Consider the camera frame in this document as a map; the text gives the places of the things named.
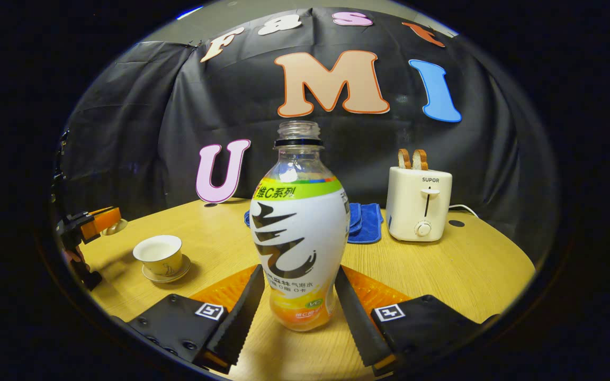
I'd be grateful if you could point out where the white toaster cable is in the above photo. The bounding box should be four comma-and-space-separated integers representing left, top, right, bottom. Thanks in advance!
448, 204, 480, 219

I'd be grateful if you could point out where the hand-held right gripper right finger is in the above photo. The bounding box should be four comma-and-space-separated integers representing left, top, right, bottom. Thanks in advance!
334, 264, 488, 377

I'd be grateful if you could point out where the white label water bottle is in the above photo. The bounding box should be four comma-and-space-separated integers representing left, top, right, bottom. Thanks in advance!
249, 121, 352, 332

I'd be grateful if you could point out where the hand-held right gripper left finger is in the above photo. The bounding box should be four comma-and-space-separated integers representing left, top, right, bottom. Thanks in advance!
127, 264, 266, 374

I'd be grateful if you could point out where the white saucer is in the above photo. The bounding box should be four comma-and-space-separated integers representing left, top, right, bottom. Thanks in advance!
142, 254, 191, 283

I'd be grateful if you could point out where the blue towel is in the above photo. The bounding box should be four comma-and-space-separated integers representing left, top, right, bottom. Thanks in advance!
244, 202, 384, 244

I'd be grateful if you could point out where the cream white toaster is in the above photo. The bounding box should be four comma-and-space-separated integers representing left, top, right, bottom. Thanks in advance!
386, 167, 453, 243

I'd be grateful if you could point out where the white teacup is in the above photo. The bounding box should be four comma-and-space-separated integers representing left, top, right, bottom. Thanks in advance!
133, 235, 183, 277

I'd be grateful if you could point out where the black backdrop cloth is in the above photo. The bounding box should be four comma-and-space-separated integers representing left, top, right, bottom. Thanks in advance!
53, 6, 560, 265

